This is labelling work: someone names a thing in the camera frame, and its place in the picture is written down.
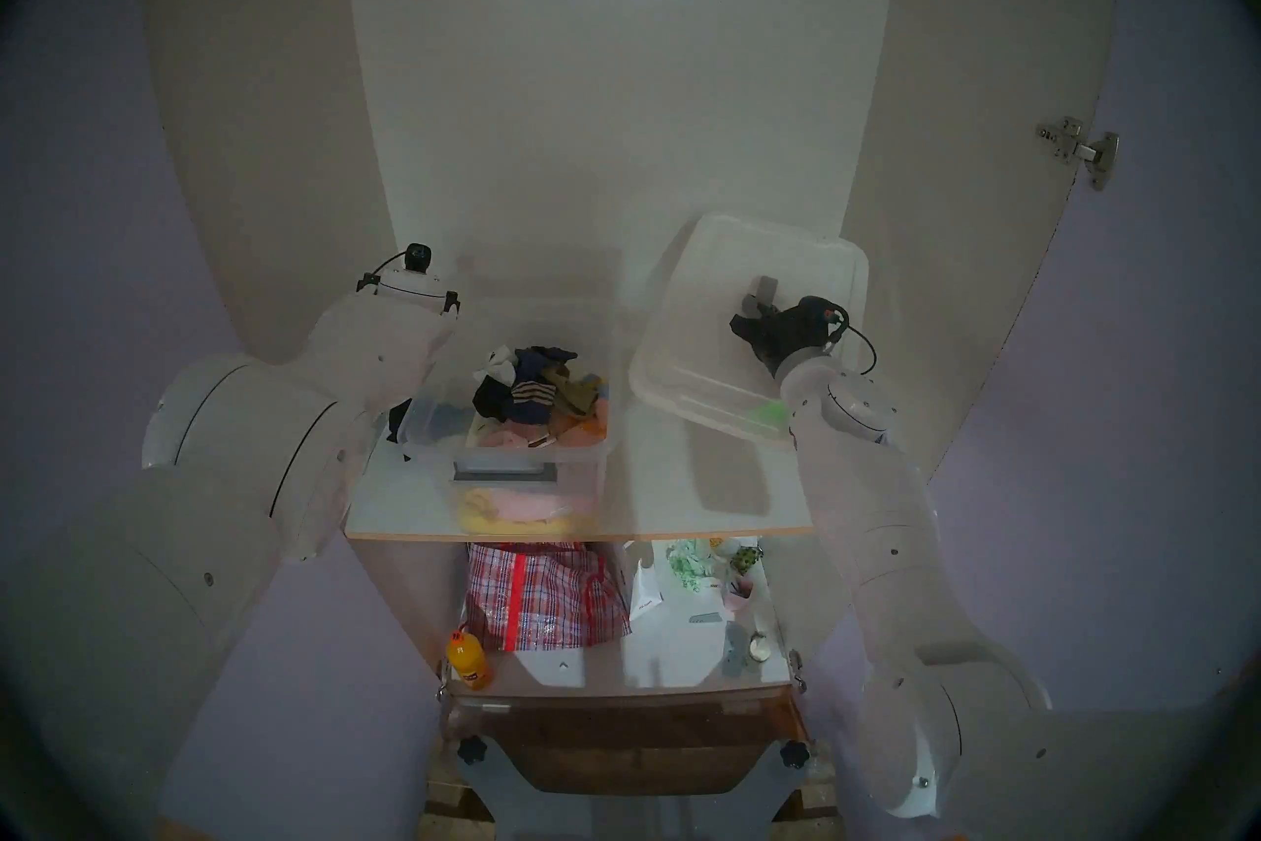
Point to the round silver tin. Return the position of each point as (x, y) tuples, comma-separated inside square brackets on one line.
[(760, 647)]

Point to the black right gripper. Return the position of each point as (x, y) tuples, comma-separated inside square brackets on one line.
[(798, 346)]

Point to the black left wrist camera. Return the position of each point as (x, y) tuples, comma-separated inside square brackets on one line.
[(419, 257)]

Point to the small white carton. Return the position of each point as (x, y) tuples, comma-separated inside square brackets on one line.
[(642, 588)]

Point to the lavender cabinet door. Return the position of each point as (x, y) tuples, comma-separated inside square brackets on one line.
[(99, 208), (1133, 455)]

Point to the pale pink sock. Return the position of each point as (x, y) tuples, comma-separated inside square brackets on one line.
[(507, 437)]

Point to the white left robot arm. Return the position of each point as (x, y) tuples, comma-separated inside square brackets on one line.
[(246, 435)]

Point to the black star knob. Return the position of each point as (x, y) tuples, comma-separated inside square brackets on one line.
[(474, 750), (794, 755)]

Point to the yellow folded cloth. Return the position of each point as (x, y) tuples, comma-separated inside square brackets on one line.
[(483, 516)]

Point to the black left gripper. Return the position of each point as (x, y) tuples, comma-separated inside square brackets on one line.
[(452, 303)]

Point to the steel cabinet door hinge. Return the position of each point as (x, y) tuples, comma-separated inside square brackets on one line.
[(1079, 149), (796, 672), (444, 681)]

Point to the pink folded cloth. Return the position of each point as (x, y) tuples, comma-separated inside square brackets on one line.
[(532, 506)]

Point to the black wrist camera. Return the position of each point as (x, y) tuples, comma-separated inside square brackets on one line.
[(419, 257), (823, 312)]

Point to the mint green floral item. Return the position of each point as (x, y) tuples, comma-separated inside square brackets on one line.
[(695, 565)]

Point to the plain navy sock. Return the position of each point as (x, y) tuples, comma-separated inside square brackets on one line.
[(547, 361)]

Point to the olive green sock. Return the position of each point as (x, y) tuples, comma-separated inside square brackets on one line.
[(573, 393)]

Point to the orange juice bottle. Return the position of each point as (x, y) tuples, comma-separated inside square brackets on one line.
[(471, 664)]

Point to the brown wooden panel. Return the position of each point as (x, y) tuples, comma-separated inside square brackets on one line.
[(630, 740)]

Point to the clear plastic storage bin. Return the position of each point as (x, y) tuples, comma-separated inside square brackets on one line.
[(591, 327)]

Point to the navy white striped sock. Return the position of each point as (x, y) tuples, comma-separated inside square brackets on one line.
[(532, 403)]

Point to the small pink cup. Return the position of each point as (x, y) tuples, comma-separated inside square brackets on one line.
[(739, 590)]

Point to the glossy white shelf board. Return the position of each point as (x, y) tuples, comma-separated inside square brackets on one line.
[(670, 662)]

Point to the grey robot torso frame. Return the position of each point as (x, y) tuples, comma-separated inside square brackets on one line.
[(630, 819)]

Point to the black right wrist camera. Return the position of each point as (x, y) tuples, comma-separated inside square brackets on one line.
[(823, 312)]

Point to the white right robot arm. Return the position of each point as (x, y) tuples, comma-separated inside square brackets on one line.
[(887, 534)]

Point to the orange sock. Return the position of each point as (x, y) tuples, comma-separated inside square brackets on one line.
[(581, 427)]

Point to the white wardrobe cabinet body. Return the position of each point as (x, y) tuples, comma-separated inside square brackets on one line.
[(611, 110)]

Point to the red plaid woven bag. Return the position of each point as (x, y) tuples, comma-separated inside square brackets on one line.
[(547, 603)]

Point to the grey comb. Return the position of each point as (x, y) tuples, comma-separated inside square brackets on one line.
[(706, 618)]

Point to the small green spotted toy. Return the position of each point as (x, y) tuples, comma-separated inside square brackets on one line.
[(746, 559)]

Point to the blue cloth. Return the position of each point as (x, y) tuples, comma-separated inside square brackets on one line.
[(453, 420)]

